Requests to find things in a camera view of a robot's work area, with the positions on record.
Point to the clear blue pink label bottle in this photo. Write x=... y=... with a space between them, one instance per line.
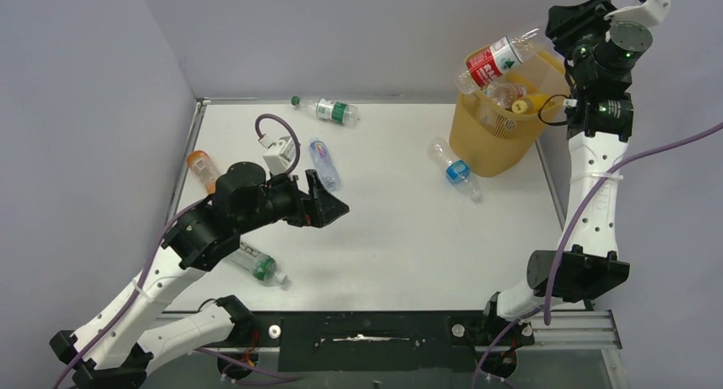
x=323 y=164

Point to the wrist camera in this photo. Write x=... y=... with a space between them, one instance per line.
x=280 y=155
x=647 y=13

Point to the small blue label bottle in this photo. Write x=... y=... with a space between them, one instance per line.
x=455 y=170

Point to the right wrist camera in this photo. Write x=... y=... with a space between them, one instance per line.
x=647 y=13

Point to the yellow juice bottle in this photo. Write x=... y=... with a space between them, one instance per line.
x=529 y=104

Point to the green cap bottle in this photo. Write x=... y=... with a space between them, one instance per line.
x=327 y=110

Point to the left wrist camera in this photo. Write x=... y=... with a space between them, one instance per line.
x=280 y=155

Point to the aluminium frame rail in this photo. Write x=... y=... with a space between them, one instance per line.
x=572 y=351

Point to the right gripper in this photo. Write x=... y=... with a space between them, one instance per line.
x=568 y=22

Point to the red label bottle sideways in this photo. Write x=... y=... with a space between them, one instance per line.
x=498 y=59

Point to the yellow plastic waste bin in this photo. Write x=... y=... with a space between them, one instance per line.
x=491 y=139

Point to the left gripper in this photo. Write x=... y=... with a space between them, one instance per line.
x=330 y=208

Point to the orange cap bottle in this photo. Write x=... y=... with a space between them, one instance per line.
x=202 y=166

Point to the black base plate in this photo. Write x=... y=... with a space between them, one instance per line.
x=361 y=341

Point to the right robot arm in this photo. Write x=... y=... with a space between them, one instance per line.
x=585 y=264

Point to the green label bottle near front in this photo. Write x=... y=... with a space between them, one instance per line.
x=257 y=264

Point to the large clear unlabelled bottle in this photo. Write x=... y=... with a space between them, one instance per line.
x=505 y=94

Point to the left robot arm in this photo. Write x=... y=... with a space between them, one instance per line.
x=120 y=348

